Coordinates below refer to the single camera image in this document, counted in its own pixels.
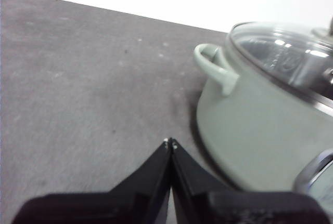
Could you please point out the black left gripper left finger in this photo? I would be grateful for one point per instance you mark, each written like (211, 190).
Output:
(135, 203)

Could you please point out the glass lid with green knob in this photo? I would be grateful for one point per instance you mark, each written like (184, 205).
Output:
(281, 52)

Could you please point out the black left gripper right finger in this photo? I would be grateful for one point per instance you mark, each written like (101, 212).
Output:
(208, 205)

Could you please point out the pale green electric cooking pot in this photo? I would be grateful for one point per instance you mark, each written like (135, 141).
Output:
(247, 130)

